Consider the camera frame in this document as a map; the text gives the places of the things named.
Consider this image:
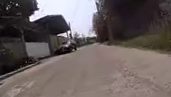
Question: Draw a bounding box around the dark car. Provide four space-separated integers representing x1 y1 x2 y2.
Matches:
52 37 79 56

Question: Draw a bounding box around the pole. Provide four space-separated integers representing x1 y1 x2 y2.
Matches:
67 21 75 41

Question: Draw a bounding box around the grey concrete road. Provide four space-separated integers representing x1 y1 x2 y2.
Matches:
0 29 171 97

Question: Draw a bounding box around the building with dark roof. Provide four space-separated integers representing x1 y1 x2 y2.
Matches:
31 11 76 58

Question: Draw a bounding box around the grey kerb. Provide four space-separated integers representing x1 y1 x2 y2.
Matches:
0 59 44 82

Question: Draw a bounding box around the white wall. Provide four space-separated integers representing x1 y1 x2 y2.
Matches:
25 38 52 62

